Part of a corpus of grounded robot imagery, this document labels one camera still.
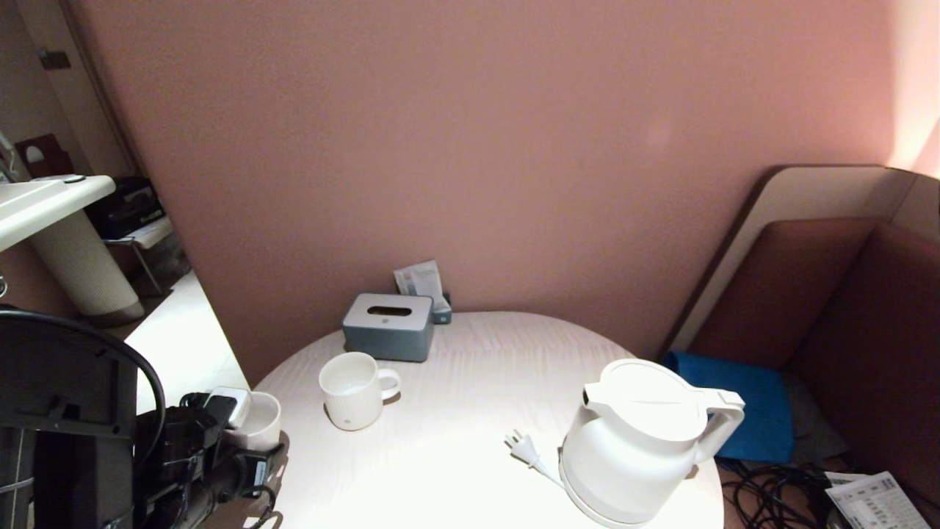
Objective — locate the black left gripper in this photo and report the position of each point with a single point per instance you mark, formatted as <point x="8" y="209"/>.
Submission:
<point x="183" y="448"/>

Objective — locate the white pedestal sink counter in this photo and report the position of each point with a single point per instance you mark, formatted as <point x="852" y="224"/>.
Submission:
<point x="81" y="264"/>

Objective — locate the dark wall fixture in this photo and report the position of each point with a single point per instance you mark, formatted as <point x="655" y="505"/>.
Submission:
<point x="53" y="59"/>

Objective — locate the brown upholstered sofa bench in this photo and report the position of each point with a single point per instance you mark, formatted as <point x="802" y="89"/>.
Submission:
<point x="866" y="330"/>

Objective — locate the metal stool with white top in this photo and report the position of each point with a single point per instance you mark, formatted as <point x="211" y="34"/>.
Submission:
<point x="150" y="231"/>

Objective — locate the white electric kettle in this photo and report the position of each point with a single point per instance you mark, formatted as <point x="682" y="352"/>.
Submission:
<point x="631" y="441"/>

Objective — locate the grey tissue box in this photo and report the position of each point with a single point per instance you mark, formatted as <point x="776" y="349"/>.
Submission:
<point x="389" y="334"/>

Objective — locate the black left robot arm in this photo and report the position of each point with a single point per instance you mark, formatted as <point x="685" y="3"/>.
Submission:
<point x="66" y="411"/>

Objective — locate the blue cushion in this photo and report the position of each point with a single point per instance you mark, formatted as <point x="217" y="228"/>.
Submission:
<point x="756" y="411"/>

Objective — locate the brown wooden tissue holder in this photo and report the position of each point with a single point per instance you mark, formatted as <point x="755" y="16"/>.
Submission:
<point x="40" y="159"/>

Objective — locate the black box appliance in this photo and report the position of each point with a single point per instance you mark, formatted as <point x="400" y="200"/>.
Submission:
<point x="125" y="208"/>

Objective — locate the white round kettle base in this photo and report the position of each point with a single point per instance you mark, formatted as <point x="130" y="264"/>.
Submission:
<point x="580" y="507"/>

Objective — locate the printed paper sheet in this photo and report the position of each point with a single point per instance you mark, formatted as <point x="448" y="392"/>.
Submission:
<point x="877" y="503"/>

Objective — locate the clear plastic bag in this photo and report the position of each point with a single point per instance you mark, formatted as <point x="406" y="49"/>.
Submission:
<point x="172" y="254"/>

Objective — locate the grey cloth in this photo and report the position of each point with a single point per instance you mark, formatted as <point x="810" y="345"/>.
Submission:
<point x="811" y="426"/>

